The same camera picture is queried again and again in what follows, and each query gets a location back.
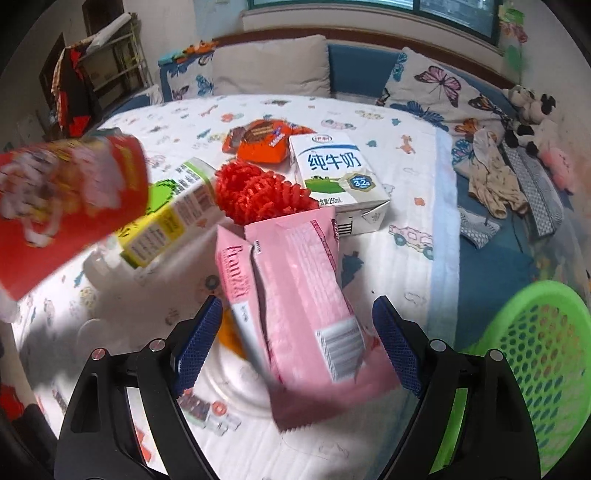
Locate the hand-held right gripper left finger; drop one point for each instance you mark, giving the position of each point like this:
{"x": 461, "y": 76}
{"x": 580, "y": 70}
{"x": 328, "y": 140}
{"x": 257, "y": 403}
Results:
{"x": 198, "y": 344}

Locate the white printed blanket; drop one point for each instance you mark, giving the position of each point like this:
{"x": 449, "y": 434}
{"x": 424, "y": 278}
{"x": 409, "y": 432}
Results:
{"x": 401, "y": 258}

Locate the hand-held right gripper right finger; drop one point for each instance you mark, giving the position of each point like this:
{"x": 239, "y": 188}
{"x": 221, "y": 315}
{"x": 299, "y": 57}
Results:
{"x": 397, "y": 346}

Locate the blue padded bench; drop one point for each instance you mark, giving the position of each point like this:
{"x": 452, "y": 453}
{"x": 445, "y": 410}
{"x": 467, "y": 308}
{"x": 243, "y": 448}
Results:
{"x": 489, "y": 277}

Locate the black white cow plush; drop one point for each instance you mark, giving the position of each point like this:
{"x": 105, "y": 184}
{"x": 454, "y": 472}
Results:
{"x": 538, "y": 115}

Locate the red foam fruit net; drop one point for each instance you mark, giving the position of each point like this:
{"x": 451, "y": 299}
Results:
{"x": 254, "y": 194}

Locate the grey patterned cloth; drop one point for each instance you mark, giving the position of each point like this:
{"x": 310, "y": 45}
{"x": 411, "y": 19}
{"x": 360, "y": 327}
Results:
{"x": 538, "y": 194}
{"x": 478, "y": 228}

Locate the grey white plush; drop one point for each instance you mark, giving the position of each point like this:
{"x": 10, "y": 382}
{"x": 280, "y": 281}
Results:
{"x": 518, "y": 96}

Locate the orange snack packet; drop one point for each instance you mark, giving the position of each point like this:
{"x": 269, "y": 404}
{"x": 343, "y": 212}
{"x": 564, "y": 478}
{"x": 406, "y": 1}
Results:
{"x": 263, "y": 147}

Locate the blue backrest cushion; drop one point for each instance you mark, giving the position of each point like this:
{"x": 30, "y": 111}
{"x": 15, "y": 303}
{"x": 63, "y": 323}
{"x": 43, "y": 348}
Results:
{"x": 360, "y": 69}

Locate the colourful paper flower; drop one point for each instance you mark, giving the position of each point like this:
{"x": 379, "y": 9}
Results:
{"x": 513, "y": 41}

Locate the white blue milk carton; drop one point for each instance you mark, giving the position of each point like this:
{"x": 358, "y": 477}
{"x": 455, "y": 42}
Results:
{"x": 332, "y": 170}

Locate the pink wafer packet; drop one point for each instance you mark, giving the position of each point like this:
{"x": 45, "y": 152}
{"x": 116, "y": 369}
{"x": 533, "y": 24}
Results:
{"x": 300, "y": 286}

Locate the beige pillow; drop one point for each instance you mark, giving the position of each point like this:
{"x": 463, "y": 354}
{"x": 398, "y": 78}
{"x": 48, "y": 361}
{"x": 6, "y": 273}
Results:
{"x": 272, "y": 69}

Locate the red chip canister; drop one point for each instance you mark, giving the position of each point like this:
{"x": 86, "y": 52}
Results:
{"x": 69, "y": 198}

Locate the pink round plush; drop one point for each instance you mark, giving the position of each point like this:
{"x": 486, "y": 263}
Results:
{"x": 558, "y": 168}

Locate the orange teal soft toy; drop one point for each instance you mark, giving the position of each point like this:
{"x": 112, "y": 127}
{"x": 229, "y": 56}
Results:
{"x": 189, "y": 50}

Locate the metal drying rack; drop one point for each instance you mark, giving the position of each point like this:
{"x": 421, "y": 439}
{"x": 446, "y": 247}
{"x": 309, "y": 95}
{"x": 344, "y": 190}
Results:
{"x": 122, "y": 64}

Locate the window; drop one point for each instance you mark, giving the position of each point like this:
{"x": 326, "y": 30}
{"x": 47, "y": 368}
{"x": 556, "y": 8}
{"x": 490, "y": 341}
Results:
{"x": 369, "y": 16}

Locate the large butterfly print pillow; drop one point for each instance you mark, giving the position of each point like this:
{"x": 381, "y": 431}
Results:
{"x": 434, "y": 87}

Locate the red black garment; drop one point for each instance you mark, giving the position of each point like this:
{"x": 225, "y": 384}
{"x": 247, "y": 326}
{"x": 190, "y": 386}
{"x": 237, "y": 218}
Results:
{"x": 74, "y": 92}

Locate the beige patterned garment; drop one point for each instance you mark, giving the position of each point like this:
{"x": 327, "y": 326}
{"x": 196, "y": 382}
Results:
{"x": 496, "y": 180}

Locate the green plastic basket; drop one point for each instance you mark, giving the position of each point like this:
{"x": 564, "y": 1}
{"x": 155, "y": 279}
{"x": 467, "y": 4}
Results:
{"x": 545, "y": 350}

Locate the clear plastic cup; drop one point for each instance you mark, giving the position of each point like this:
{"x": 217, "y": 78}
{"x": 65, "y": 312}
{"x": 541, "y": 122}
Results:
{"x": 231, "y": 376}

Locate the small butterfly print pillow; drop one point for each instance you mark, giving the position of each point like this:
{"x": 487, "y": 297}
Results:
{"x": 184, "y": 81}

